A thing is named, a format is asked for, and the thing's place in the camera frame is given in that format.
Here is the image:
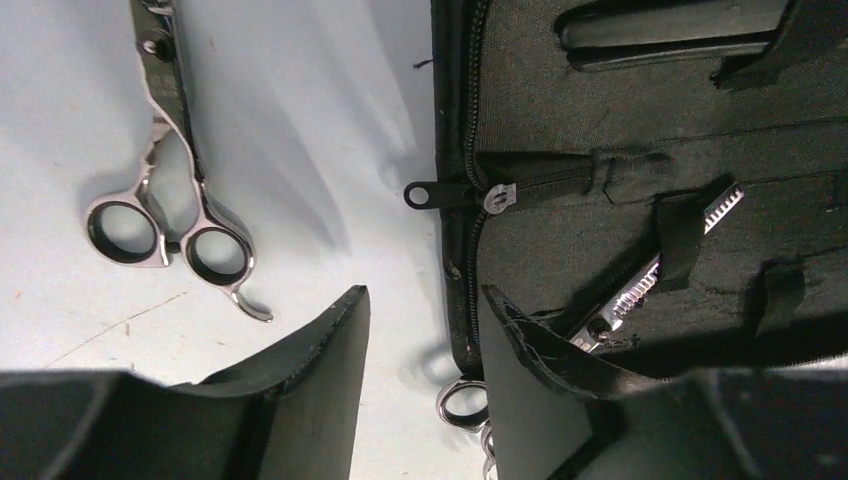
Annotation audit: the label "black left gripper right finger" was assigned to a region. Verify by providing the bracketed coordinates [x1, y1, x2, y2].
[480, 285, 847, 479]

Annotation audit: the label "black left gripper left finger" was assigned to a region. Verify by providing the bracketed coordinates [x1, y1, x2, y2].
[1, 285, 370, 479]

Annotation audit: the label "silver thinning shears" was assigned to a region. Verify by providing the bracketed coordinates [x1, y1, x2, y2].
[436, 182, 745, 479]

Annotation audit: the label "silver hair scissors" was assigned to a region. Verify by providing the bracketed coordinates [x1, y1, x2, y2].
[86, 0, 275, 325]

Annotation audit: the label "black zippered tool case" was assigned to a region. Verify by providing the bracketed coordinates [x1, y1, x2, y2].
[405, 1, 847, 377]

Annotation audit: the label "black hair clips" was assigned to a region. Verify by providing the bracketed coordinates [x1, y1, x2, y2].
[554, 1, 788, 72]

